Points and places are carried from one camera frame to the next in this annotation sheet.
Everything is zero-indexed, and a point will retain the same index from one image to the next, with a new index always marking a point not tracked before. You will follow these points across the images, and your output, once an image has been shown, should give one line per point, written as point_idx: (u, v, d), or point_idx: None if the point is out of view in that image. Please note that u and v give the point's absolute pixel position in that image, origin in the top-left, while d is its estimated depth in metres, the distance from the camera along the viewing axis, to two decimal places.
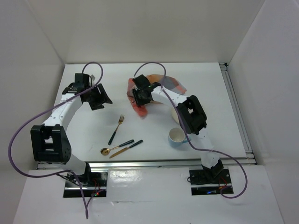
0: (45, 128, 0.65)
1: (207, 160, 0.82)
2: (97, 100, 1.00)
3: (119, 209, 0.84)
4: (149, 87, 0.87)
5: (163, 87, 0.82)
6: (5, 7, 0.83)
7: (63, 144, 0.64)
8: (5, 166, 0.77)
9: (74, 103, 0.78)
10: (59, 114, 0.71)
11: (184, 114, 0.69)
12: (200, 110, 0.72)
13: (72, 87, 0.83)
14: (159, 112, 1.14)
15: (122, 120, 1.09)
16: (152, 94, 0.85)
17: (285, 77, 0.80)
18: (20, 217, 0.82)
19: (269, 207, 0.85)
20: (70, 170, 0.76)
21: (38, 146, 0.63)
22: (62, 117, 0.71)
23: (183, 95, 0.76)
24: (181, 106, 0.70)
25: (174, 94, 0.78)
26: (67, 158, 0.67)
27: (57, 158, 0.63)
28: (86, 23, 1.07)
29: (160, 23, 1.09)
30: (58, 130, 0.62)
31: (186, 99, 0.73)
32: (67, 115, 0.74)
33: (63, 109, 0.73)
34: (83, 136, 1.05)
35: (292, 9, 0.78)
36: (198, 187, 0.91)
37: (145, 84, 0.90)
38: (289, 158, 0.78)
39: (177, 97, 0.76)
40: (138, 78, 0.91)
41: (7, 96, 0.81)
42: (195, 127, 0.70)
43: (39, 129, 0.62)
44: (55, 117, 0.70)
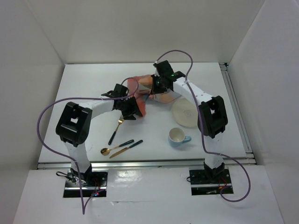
0: (78, 108, 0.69)
1: (212, 161, 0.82)
2: (130, 110, 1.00)
3: (119, 209, 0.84)
4: (172, 76, 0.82)
5: (187, 80, 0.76)
6: (5, 6, 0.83)
7: (84, 127, 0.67)
8: (4, 166, 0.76)
9: (106, 105, 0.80)
10: (92, 102, 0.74)
11: (206, 115, 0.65)
12: (222, 113, 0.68)
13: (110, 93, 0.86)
14: (160, 112, 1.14)
15: (122, 120, 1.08)
16: (174, 84, 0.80)
17: (285, 78, 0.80)
18: (20, 217, 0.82)
19: (269, 207, 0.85)
20: (75, 160, 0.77)
21: (65, 119, 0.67)
22: (94, 106, 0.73)
23: (208, 94, 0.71)
24: (204, 106, 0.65)
25: (199, 90, 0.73)
26: (80, 142, 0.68)
27: (73, 136, 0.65)
28: (86, 22, 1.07)
29: (161, 23, 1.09)
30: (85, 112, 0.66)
31: (211, 99, 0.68)
32: (97, 109, 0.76)
33: (95, 102, 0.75)
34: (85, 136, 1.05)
35: (292, 10, 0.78)
36: (198, 187, 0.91)
37: (168, 71, 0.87)
38: (289, 159, 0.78)
39: (201, 94, 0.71)
40: (163, 63, 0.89)
41: (6, 96, 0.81)
42: (214, 129, 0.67)
43: (71, 106, 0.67)
44: (88, 103, 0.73)
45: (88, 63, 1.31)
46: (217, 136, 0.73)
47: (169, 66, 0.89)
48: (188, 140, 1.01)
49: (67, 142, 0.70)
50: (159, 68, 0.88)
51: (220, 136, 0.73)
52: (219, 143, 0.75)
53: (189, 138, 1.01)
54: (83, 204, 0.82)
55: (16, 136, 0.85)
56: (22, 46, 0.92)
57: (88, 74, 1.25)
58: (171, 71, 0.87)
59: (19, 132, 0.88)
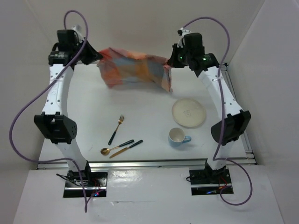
0: (48, 115, 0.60)
1: (215, 163, 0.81)
2: (91, 57, 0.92)
3: (119, 209, 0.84)
4: (203, 60, 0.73)
5: (220, 77, 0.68)
6: (5, 7, 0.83)
7: (68, 126, 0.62)
8: (5, 166, 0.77)
9: (67, 79, 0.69)
10: (53, 97, 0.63)
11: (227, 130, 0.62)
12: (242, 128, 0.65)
13: (60, 52, 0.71)
14: (159, 112, 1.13)
15: (121, 120, 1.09)
16: (202, 73, 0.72)
17: (285, 78, 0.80)
18: (20, 217, 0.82)
19: (269, 207, 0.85)
20: (72, 158, 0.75)
21: (46, 131, 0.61)
22: (60, 101, 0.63)
23: (238, 105, 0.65)
24: (229, 123, 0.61)
25: (229, 95, 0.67)
26: (74, 132, 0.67)
27: (66, 136, 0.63)
28: (86, 22, 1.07)
29: (161, 23, 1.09)
30: (60, 119, 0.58)
31: (238, 112, 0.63)
32: (63, 96, 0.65)
33: (56, 91, 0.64)
34: (83, 136, 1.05)
35: (292, 9, 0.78)
36: (198, 187, 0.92)
37: (199, 50, 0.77)
38: (289, 159, 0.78)
39: (230, 102, 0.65)
40: (195, 36, 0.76)
41: (7, 96, 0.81)
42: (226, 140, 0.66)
43: (41, 118, 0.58)
44: (52, 102, 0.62)
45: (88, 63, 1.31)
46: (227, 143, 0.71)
47: (201, 42, 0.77)
48: (188, 140, 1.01)
49: (59, 143, 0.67)
50: (189, 42, 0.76)
51: (230, 143, 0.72)
52: (227, 150, 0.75)
53: (189, 138, 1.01)
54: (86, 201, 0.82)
55: (15, 136, 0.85)
56: (22, 46, 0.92)
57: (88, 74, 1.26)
58: (202, 48, 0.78)
59: (18, 132, 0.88)
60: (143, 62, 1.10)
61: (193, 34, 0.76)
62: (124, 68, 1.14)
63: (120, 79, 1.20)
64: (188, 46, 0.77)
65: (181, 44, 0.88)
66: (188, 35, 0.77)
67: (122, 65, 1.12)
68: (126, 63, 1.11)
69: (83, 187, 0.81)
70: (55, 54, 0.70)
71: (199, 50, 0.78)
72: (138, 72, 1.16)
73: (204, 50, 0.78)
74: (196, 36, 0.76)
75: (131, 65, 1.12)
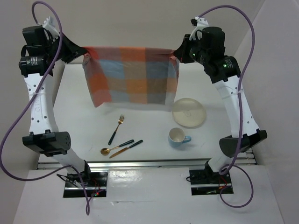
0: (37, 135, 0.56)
1: (217, 167, 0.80)
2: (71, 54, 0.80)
3: (119, 209, 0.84)
4: (224, 66, 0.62)
5: (240, 91, 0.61)
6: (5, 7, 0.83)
7: (62, 139, 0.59)
8: (5, 165, 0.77)
9: (48, 88, 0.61)
10: (39, 114, 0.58)
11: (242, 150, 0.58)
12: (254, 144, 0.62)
13: (32, 58, 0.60)
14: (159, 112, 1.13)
15: (121, 120, 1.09)
16: (221, 83, 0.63)
17: (285, 77, 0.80)
18: (20, 217, 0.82)
19: (269, 207, 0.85)
20: (72, 164, 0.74)
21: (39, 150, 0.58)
22: (47, 117, 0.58)
23: (255, 123, 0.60)
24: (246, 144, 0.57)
25: (247, 112, 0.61)
26: (68, 141, 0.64)
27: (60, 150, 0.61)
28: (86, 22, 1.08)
29: (161, 23, 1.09)
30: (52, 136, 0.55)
31: (255, 132, 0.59)
32: (48, 109, 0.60)
33: (39, 107, 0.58)
34: (83, 136, 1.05)
35: (291, 9, 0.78)
36: (198, 187, 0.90)
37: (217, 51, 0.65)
38: (289, 158, 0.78)
39: (247, 121, 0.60)
40: (217, 34, 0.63)
41: (7, 96, 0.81)
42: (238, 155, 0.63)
43: (31, 141, 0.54)
44: (39, 120, 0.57)
45: None
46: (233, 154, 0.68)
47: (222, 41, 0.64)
48: (188, 140, 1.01)
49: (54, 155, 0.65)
50: (209, 39, 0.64)
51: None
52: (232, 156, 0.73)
53: (190, 138, 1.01)
54: (87, 203, 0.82)
55: (15, 136, 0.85)
56: (22, 46, 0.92)
57: None
58: (223, 49, 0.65)
59: (18, 132, 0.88)
60: (138, 68, 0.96)
61: (214, 31, 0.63)
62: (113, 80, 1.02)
63: (108, 90, 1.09)
64: (207, 43, 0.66)
65: (195, 38, 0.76)
66: (208, 30, 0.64)
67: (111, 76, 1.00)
68: (116, 67, 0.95)
69: (84, 187, 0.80)
70: (27, 61, 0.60)
71: (219, 50, 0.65)
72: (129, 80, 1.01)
73: (224, 51, 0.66)
74: (218, 34, 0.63)
75: (122, 74, 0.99)
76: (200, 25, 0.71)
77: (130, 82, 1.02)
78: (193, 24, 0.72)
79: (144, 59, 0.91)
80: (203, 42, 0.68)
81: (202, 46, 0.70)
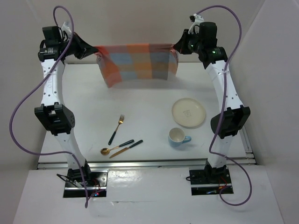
0: (47, 108, 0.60)
1: (215, 161, 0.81)
2: (81, 52, 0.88)
3: (119, 209, 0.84)
4: (213, 53, 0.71)
5: (226, 71, 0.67)
6: (5, 7, 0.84)
7: (67, 114, 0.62)
8: (5, 165, 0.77)
9: (60, 72, 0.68)
10: (50, 89, 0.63)
11: (226, 121, 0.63)
12: (240, 123, 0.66)
13: (49, 49, 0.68)
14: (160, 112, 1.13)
15: (122, 120, 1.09)
16: (210, 66, 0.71)
17: (284, 77, 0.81)
18: (19, 217, 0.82)
19: (269, 207, 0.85)
20: (71, 153, 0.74)
21: (46, 122, 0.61)
22: (57, 93, 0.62)
23: (239, 101, 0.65)
24: (229, 115, 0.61)
25: (232, 89, 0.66)
26: (73, 121, 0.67)
27: (65, 125, 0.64)
28: (86, 22, 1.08)
29: (161, 23, 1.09)
30: (60, 108, 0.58)
31: (239, 108, 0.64)
32: (59, 88, 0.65)
33: (51, 84, 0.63)
34: (83, 135, 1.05)
35: (291, 9, 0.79)
36: (198, 187, 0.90)
37: (210, 41, 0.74)
38: (289, 158, 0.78)
39: (231, 97, 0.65)
40: (210, 27, 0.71)
41: (7, 95, 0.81)
42: (224, 132, 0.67)
43: (42, 110, 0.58)
44: (49, 94, 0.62)
45: (88, 63, 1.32)
46: (226, 138, 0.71)
47: (215, 33, 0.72)
48: (188, 140, 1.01)
49: (60, 134, 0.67)
50: (203, 32, 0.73)
51: (230, 137, 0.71)
52: (227, 146, 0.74)
53: (189, 138, 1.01)
54: (87, 199, 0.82)
55: (16, 134, 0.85)
56: (22, 46, 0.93)
57: (88, 74, 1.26)
58: (215, 41, 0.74)
59: (19, 131, 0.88)
60: (143, 57, 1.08)
61: (208, 24, 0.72)
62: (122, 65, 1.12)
63: (118, 72, 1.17)
64: (202, 34, 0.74)
65: (193, 31, 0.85)
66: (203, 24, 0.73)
67: (120, 62, 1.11)
68: (124, 57, 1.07)
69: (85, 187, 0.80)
70: (45, 51, 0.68)
71: (212, 42, 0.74)
72: (136, 63, 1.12)
73: (216, 42, 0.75)
74: (211, 27, 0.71)
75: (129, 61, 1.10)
76: (197, 21, 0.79)
77: (137, 65, 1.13)
78: (191, 20, 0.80)
79: (149, 50, 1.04)
80: (199, 34, 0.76)
81: (198, 38, 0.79)
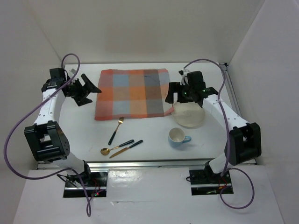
0: (39, 127, 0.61)
1: (216, 165, 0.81)
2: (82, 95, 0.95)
3: (119, 209, 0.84)
4: (203, 91, 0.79)
5: (220, 100, 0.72)
6: (5, 7, 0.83)
7: (61, 137, 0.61)
8: (5, 165, 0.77)
9: (59, 100, 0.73)
10: (46, 111, 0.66)
11: (237, 142, 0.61)
12: (255, 143, 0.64)
13: (53, 83, 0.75)
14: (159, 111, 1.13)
15: (122, 120, 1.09)
16: (204, 101, 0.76)
17: (284, 77, 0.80)
18: (19, 217, 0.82)
19: (269, 207, 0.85)
20: (71, 167, 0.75)
21: (37, 146, 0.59)
22: (52, 113, 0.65)
23: (241, 118, 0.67)
24: (237, 132, 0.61)
25: (231, 112, 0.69)
26: (67, 152, 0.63)
27: (58, 154, 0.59)
28: (85, 22, 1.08)
29: (160, 23, 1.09)
30: (52, 127, 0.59)
31: (245, 125, 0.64)
32: (55, 111, 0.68)
33: (49, 107, 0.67)
34: (82, 135, 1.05)
35: (291, 9, 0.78)
36: (198, 187, 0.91)
37: (200, 86, 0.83)
38: (289, 158, 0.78)
39: (234, 117, 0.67)
40: (195, 74, 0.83)
41: (7, 95, 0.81)
42: (243, 159, 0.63)
43: (32, 129, 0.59)
44: (45, 115, 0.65)
45: (88, 63, 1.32)
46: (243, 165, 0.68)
47: (201, 79, 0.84)
48: (188, 140, 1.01)
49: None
50: (190, 80, 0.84)
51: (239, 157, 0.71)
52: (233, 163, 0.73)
53: (189, 138, 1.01)
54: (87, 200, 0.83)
55: (15, 135, 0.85)
56: (22, 46, 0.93)
57: (88, 74, 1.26)
58: (204, 85, 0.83)
59: (18, 131, 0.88)
60: (138, 77, 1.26)
61: (195, 73, 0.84)
62: (121, 90, 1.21)
63: (112, 74, 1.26)
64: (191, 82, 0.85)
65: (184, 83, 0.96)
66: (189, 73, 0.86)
67: (118, 86, 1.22)
68: (124, 79, 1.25)
69: (84, 187, 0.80)
70: (48, 84, 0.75)
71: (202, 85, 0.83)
72: (132, 88, 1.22)
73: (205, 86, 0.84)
74: (197, 74, 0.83)
75: (128, 102, 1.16)
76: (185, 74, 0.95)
77: (133, 89, 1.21)
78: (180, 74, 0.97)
79: (145, 98, 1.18)
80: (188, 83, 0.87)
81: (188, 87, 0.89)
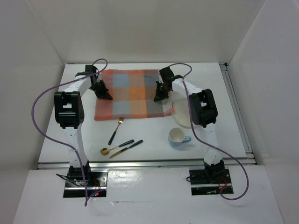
0: (65, 94, 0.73)
1: (209, 156, 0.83)
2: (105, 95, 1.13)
3: (119, 209, 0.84)
4: (172, 78, 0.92)
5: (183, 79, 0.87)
6: (5, 7, 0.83)
7: (80, 107, 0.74)
8: (5, 165, 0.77)
9: (84, 84, 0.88)
10: (75, 85, 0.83)
11: (194, 103, 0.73)
12: (212, 104, 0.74)
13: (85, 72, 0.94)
14: (159, 111, 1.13)
15: (122, 120, 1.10)
16: (172, 83, 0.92)
17: (285, 77, 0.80)
18: (19, 217, 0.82)
19: (269, 207, 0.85)
20: (75, 149, 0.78)
21: (60, 108, 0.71)
22: (78, 88, 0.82)
23: (199, 88, 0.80)
24: (193, 95, 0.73)
25: (192, 85, 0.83)
26: (81, 120, 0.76)
27: (74, 118, 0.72)
28: (86, 22, 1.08)
29: (161, 23, 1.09)
30: (76, 95, 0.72)
31: (201, 91, 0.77)
32: (81, 88, 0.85)
33: (77, 84, 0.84)
34: (83, 135, 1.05)
35: (292, 9, 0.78)
36: (198, 187, 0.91)
37: (169, 75, 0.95)
38: (289, 158, 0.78)
39: (193, 88, 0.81)
40: (166, 69, 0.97)
41: (7, 95, 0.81)
42: (203, 118, 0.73)
43: (60, 94, 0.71)
44: (72, 87, 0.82)
45: (88, 63, 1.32)
46: (209, 127, 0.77)
47: (170, 71, 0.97)
48: (188, 140, 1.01)
49: (67, 127, 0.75)
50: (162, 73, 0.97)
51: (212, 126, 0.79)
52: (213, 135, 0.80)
53: (189, 138, 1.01)
54: (86, 198, 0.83)
55: (15, 135, 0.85)
56: (22, 46, 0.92)
57: None
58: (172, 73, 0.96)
59: (19, 131, 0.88)
60: (138, 77, 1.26)
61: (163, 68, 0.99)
62: (120, 90, 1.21)
63: (112, 73, 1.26)
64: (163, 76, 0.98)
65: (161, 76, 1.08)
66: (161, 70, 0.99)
67: (118, 86, 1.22)
68: (124, 78, 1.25)
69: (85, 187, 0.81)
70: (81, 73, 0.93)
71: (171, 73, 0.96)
72: (132, 88, 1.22)
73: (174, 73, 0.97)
74: (166, 68, 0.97)
75: (128, 102, 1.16)
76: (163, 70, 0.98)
77: (133, 90, 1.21)
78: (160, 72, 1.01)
79: (145, 98, 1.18)
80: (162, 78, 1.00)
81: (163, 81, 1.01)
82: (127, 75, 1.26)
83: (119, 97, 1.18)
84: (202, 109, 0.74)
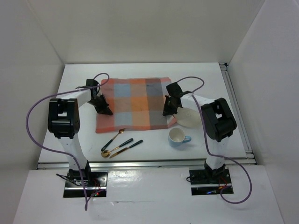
0: (61, 101, 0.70)
1: (213, 161, 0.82)
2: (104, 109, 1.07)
3: (119, 209, 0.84)
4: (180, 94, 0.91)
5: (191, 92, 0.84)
6: (5, 7, 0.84)
7: (75, 115, 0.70)
8: (5, 165, 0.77)
9: (83, 96, 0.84)
10: (72, 94, 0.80)
11: (209, 115, 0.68)
12: (228, 114, 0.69)
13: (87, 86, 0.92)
14: (162, 123, 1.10)
15: (122, 130, 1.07)
16: (181, 99, 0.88)
17: (285, 77, 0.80)
18: (20, 217, 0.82)
19: (269, 207, 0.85)
20: (73, 156, 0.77)
21: (54, 115, 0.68)
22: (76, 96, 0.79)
23: (210, 99, 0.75)
24: (207, 107, 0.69)
25: (201, 97, 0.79)
26: (76, 130, 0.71)
27: (67, 128, 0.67)
28: (86, 22, 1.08)
29: (160, 23, 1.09)
30: (72, 101, 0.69)
31: (214, 101, 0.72)
32: (80, 98, 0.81)
33: (75, 94, 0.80)
34: (83, 145, 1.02)
35: (291, 9, 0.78)
36: (198, 187, 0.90)
37: (177, 92, 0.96)
38: (289, 158, 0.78)
39: (204, 100, 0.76)
40: (173, 85, 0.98)
41: (6, 95, 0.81)
42: (222, 132, 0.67)
43: (56, 101, 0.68)
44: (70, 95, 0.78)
45: (88, 63, 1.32)
46: (223, 140, 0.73)
47: (178, 87, 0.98)
48: (188, 140, 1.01)
49: (62, 137, 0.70)
50: (170, 90, 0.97)
51: (226, 139, 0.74)
52: (224, 147, 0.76)
53: (189, 138, 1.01)
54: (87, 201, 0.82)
55: (15, 136, 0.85)
56: (22, 46, 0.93)
57: (89, 74, 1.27)
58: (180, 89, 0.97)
59: (19, 131, 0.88)
60: (139, 86, 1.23)
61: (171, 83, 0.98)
62: (121, 101, 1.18)
63: (114, 83, 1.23)
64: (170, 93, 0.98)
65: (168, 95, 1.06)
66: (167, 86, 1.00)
67: (119, 96, 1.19)
68: (126, 88, 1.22)
69: (84, 187, 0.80)
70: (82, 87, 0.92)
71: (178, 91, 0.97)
72: (134, 98, 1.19)
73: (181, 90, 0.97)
74: (174, 85, 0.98)
75: (130, 113, 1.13)
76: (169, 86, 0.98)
77: (135, 100, 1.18)
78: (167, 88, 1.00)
79: (147, 109, 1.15)
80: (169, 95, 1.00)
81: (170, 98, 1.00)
82: (128, 84, 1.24)
83: (122, 108, 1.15)
84: (219, 122, 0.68)
